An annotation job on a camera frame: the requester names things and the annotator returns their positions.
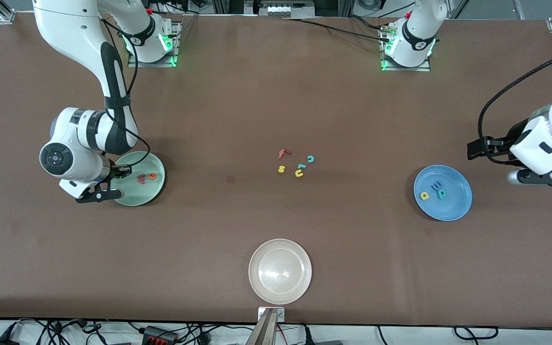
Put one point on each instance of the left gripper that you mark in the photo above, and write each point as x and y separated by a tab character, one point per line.
510	137

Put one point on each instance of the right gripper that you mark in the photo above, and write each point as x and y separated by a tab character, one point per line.
113	169

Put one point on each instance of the blue letter m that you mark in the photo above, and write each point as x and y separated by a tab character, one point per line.
437	185

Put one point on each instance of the teal letter p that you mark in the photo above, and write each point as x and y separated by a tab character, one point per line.
441	194

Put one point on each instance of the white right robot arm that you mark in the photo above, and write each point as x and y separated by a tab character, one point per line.
65	24

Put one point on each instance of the green plate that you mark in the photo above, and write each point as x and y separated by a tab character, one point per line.
146	194

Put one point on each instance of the blue plate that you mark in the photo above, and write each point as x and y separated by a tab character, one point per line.
453	206

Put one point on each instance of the red letter f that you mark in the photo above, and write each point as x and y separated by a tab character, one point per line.
281	154

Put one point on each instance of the black orange power strip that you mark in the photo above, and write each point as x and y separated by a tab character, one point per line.
158	335

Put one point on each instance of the beige plate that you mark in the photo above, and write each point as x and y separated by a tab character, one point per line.
280	271

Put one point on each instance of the grey metal box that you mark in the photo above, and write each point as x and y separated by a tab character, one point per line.
283	9

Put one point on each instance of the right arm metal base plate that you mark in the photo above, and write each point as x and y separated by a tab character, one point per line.
154	64

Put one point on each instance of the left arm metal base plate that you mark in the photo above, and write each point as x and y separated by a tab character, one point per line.
408	69

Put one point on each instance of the small metal bracket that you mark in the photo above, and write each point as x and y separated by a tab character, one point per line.
281	314

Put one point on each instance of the grey camera pole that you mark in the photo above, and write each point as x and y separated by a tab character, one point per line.
264	331

